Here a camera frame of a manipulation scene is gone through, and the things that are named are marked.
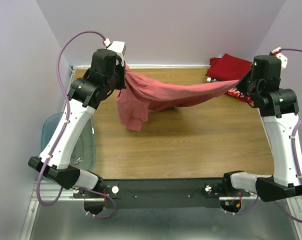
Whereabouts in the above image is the pink t-shirt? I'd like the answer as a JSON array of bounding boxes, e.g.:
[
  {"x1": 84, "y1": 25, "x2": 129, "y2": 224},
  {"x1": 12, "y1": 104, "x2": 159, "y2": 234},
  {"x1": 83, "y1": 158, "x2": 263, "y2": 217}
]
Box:
[{"x1": 116, "y1": 66, "x2": 239, "y2": 132}]

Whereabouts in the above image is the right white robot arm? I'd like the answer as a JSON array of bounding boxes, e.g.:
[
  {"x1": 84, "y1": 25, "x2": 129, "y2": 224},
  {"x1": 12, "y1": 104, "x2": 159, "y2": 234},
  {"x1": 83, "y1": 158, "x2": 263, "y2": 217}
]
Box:
[{"x1": 221, "y1": 55, "x2": 302, "y2": 202}]

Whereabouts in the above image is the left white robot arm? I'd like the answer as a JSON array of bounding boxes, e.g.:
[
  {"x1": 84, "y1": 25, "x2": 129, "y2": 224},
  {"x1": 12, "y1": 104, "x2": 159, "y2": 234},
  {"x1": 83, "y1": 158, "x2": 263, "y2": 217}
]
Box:
[{"x1": 28, "y1": 46, "x2": 126, "y2": 198}]

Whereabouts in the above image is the folded red white printed t-shirt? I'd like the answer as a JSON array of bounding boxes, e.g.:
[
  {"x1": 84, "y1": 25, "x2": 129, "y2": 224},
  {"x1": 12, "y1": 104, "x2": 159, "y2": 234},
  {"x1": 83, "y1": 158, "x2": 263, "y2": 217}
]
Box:
[{"x1": 225, "y1": 87, "x2": 253, "y2": 104}]

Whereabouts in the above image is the folded dark red t-shirt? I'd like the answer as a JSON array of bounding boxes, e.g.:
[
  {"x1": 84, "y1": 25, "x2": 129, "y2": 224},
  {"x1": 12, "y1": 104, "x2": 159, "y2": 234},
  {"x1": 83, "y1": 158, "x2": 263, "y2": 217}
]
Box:
[{"x1": 206, "y1": 53, "x2": 252, "y2": 82}]

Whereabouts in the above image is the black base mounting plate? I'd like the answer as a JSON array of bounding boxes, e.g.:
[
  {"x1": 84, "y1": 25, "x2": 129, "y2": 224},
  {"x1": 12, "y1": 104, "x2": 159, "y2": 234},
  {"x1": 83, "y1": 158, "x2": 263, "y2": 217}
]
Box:
[{"x1": 73, "y1": 177, "x2": 251, "y2": 210}]

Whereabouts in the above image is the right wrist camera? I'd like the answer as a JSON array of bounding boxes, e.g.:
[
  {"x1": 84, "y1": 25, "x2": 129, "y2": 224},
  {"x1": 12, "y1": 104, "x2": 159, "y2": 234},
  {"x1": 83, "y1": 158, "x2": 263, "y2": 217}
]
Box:
[{"x1": 270, "y1": 47, "x2": 288, "y2": 69}]

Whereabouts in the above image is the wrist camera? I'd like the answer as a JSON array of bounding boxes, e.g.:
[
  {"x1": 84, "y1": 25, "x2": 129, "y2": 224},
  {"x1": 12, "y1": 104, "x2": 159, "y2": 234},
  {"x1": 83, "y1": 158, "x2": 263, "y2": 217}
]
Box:
[
  {"x1": 270, "y1": 47, "x2": 288, "y2": 69},
  {"x1": 103, "y1": 38, "x2": 126, "y2": 60}
]

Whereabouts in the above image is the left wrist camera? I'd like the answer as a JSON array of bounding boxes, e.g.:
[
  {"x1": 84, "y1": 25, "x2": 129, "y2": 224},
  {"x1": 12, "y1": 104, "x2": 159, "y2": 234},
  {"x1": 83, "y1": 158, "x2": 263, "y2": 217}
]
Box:
[{"x1": 103, "y1": 38, "x2": 126, "y2": 60}]

